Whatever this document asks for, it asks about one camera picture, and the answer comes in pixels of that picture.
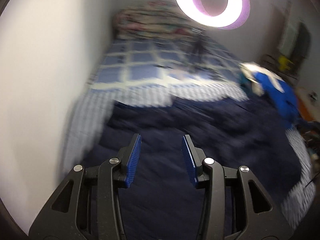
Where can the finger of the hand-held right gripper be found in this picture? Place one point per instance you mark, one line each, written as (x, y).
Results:
(188, 160)
(132, 160)

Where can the dark navy blanket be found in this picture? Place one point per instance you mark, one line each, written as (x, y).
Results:
(225, 135)

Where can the black metal clothes rack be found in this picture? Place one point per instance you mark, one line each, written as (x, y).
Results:
(272, 58)

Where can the blue checkered blanket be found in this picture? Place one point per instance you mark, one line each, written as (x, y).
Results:
(140, 65)

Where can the bright blue jacket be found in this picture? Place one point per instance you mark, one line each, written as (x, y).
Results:
(282, 95)

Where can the yellow box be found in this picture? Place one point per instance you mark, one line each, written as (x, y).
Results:
(285, 63)

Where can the folded floral quilt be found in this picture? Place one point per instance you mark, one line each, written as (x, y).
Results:
(150, 20)

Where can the white striped towel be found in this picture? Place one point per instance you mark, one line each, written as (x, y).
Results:
(290, 37)

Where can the dark hanging coat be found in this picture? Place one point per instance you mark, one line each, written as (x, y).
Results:
(303, 45)

